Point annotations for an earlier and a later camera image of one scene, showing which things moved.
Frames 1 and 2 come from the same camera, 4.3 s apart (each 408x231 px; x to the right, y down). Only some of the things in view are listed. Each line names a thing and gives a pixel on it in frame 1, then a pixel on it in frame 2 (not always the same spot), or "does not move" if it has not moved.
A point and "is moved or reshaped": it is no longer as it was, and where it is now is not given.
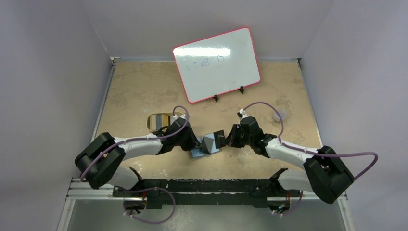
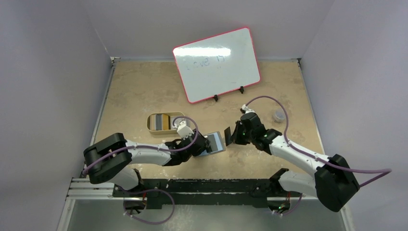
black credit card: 219,138 is moved or reshaped
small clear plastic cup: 276,118 does not move
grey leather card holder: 208,146 does not move
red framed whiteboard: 217,65 does not move
